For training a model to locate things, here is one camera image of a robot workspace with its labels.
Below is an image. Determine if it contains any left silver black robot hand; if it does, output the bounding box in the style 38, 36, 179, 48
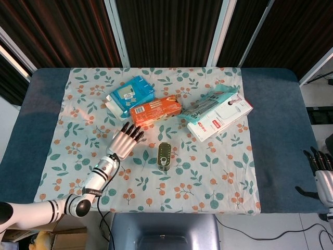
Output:
106, 121, 145, 160

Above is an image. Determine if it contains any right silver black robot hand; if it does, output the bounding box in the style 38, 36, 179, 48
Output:
295, 145, 333, 209

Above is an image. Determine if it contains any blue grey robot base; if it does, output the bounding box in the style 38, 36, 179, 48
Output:
110, 212, 222, 250

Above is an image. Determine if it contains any orange cardboard food box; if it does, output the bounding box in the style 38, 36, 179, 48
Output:
129, 95, 182, 128

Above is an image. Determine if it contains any blue cardboard product box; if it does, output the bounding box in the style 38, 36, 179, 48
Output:
105, 75, 156, 122

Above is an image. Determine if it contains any floral leaf berry tablecloth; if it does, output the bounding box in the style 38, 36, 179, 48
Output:
33, 66, 262, 216

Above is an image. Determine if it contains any teal plastic packaging bag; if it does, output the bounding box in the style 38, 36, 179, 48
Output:
181, 83, 240, 124

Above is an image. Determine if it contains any white cardboard appliance box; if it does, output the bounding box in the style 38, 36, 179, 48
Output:
187, 93, 254, 143

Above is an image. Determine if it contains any brown cardboard box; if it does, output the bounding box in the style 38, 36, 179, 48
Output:
5, 226, 88, 250

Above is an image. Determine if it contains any dark brown slatted screen panel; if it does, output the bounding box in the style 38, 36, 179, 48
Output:
0, 0, 123, 70
217, 0, 333, 79
116, 0, 225, 68

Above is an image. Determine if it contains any yellow plush toy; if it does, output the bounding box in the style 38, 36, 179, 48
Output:
28, 231, 52, 250

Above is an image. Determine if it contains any black floor cable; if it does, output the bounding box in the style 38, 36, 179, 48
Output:
215, 218, 333, 242

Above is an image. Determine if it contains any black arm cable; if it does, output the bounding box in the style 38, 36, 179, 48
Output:
96, 155, 122, 244

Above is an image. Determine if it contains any white screen frame post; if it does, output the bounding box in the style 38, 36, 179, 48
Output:
207, 0, 238, 68
104, 0, 131, 68

